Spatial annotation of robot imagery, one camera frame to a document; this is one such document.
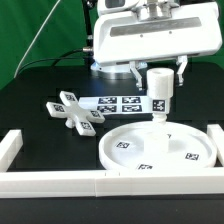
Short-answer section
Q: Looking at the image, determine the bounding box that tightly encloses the white cross-shaped table base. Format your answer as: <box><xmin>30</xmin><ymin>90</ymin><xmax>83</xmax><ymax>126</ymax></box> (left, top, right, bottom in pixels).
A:
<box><xmin>46</xmin><ymin>91</ymin><xmax>105</xmax><ymax>136</ymax></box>

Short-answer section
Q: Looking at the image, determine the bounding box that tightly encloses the black cable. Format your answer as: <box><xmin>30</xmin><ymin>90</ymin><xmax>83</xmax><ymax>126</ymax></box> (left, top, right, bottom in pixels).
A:
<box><xmin>13</xmin><ymin>0</ymin><xmax>98</xmax><ymax>79</ymax></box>

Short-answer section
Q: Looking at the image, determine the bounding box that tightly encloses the white front fence rail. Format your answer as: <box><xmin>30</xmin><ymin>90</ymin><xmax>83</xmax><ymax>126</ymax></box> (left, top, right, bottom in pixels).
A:
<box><xmin>0</xmin><ymin>167</ymin><xmax>224</xmax><ymax>198</ymax></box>

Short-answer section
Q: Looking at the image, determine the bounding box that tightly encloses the white tag sheet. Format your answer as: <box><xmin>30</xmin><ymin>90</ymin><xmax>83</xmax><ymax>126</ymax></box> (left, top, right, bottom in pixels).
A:
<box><xmin>79</xmin><ymin>96</ymin><xmax>151</xmax><ymax>115</ymax></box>

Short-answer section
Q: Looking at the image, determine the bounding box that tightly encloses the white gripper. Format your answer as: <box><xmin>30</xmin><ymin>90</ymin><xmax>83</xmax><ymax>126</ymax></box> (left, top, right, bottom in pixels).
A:
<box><xmin>93</xmin><ymin>1</ymin><xmax>222</xmax><ymax>90</ymax></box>

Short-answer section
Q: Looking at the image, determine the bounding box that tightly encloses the white cable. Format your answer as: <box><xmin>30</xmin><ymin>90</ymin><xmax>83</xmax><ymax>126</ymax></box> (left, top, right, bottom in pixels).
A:
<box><xmin>13</xmin><ymin>0</ymin><xmax>63</xmax><ymax>78</ymax></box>

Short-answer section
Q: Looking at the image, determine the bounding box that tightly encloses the white round table top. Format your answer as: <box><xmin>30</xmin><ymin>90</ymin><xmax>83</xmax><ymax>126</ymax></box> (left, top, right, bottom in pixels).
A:
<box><xmin>99</xmin><ymin>121</ymin><xmax>217</xmax><ymax>170</ymax></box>

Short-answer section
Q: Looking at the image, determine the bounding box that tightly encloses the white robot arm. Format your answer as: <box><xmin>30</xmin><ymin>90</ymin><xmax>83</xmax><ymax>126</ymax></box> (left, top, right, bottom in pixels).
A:
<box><xmin>91</xmin><ymin>0</ymin><xmax>222</xmax><ymax>88</ymax></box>

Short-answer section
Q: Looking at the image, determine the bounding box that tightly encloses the white left fence rail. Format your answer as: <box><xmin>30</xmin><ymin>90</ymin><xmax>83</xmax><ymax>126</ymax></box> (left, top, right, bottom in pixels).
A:
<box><xmin>0</xmin><ymin>129</ymin><xmax>23</xmax><ymax>172</ymax></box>

